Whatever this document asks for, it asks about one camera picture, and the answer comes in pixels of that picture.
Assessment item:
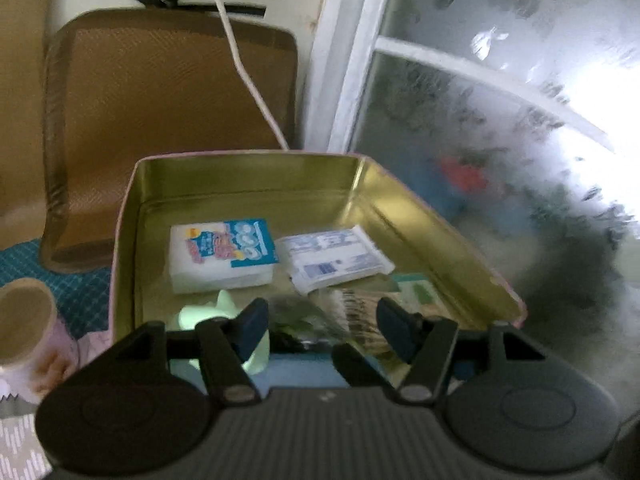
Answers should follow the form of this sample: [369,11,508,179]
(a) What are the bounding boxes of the green packet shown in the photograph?
[392,272,453,318]

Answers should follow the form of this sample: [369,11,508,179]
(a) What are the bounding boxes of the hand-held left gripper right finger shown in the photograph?
[375,296,547,406]

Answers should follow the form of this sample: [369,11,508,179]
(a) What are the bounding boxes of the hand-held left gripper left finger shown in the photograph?
[114,296,271,406]

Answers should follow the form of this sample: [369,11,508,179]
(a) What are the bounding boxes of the pink tin box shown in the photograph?
[109,150,528,391]

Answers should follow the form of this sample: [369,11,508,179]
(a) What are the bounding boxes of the white packet blue label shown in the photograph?
[275,225,396,296]

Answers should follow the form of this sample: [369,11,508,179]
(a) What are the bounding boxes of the printed paper cup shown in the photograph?
[0,277,81,406]

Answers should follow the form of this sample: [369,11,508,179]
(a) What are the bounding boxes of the brown board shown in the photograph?
[0,0,66,251]

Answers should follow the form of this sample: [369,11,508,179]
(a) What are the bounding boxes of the light green cloth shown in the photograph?
[167,290,271,378]

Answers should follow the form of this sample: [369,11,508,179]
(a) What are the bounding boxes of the white tissue packet blue print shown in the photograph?
[168,217,280,295]

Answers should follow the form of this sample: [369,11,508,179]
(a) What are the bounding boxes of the striped packet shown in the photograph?
[320,287,396,356]

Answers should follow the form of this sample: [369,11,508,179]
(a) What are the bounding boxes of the frosted glass window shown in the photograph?
[305,0,640,411]

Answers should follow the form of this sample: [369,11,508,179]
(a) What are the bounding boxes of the white cable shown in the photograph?
[200,0,291,151]

